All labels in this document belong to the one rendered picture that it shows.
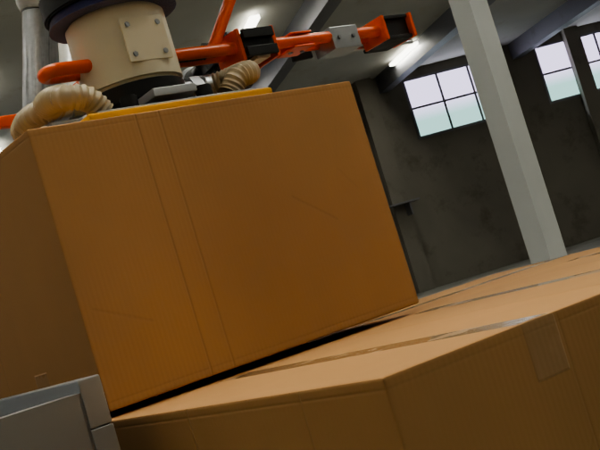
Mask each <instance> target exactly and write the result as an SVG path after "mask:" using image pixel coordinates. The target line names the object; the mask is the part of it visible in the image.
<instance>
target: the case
mask: <svg viewBox="0 0 600 450"><path fill-rule="evenodd" d="M417 303H419V299H418V297H417V294H416V291H415V288H414V284H413V280H412V277H411V274H410V272H409V268H408V265H407V262H406V260H405V257H404V251H403V248H402V246H401V243H400V240H399V236H398V234H397V231H396V226H395V223H394V220H393V217H392V214H391V211H390V209H389V205H388V200H387V198H386V195H385V191H384V188H383V186H382V183H381V180H380V177H379V172H378V169H377V166H376V163H375V160H374V157H373V154H372V151H371V147H370V143H369V140H368V138H367V135H366V132H365V128H364V126H363V121H362V118H361V115H360V112H359V109H358V106H357V103H356V101H355V97H354V92H353V90H352V87H351V84H350V82H349V81H344V82H338V83H332V84H326V85H320V86H314V87H303V88H297V89H291V90H285V91H279V92H273V93H267V94H261V95H255V96H244V97H238V98H232V99H226V100H220V101H214V102H208V103H202V104H191V105H185V106H179V107H173V108H167V109H161V110H155V111H149V112H138V113H132V114H126V115H120V116H114V117H108V118H103V119H96V120H90V121H79V122H73V123H67V124H61V125H55V126H49V127H44V128H37V129H28V130H27V131H25V132H24V133H23V134H22V135H20V136H19V137H18V138H17V139H15V140H14V141H13V142H12V143H11V144H10V145H9V146H8V147H6V148H5V149H4V150H3V151H2V152H0V399H2V398H5V397H8V396H15V395H18V394H22V393H26V392H29V391H32V390H36V389H40V388H46V387H50V386H53V385H57V384H61V383H63V382H67V381H71V380H75V379H81V378H85V377H88V376H91V375H95V374H98V375H99V377H100V380H101V383H102V386H103V390H104V395H105V398H106V402H107V404H108V408H109V411H110V412H113V411H115V410H118V409H121V408H123V407H126V406H128V405H131V404H135V403H138V402H141V401H143V400H146V399H148V398H151V397H154V396H158V395H160V394H163V393H166V392H169V391H172V390H173V389H176V388H181V387H184V386H186V385H188V384H191V383H194V382H197V381H199V380H202V379H206V378H209V377H211V376H214V375H217V374H219V373H222V372H224V371H229V370H231V369H234V368H237V367H239V366H242V365H245V364H247V363H251V362H254V361H257V360H260V359H262V358H264V357H267V356H270V355H273V354H276V353H279V352H282V351H285V350H288V349H290V348H292V347H295V346H300V345H302V344H305V343H307V342H310V341H313V340H315V339H318V338H322V337H325V336H327V335H330V334H333V333H335V332H338V331H340V330H343V329H348V328H350V327H353V326H355V325H358V324H361V323H364V322H366V321H370V320H373V319H376V318H378V317H380V316H383V315H386V314H389V313H393V312H395V311H398V310H401V309H404V308H406V307H409V306H411V305H414V304H417Z"/></svg>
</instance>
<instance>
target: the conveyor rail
mask: <svg viewBox="0 0 600 450"><path fill-rule="evenodd" d="M0 450H96V446H95V443H94V439H93V437H92V433H91V430H90V427H89V423H88V417H87V415H86V411H85V408H84V404H83V402H82V398H81V395H80V393H78V394H75V395H71V396H64V397H61V398H58V399H55V400H53V401H50V402H47V403H43V404H39V405H36V406H33V407H30V408H28V409H25V410H22V411H19V412H14V413H11V414H8V415H5V416H3V417H0Z"/></svg>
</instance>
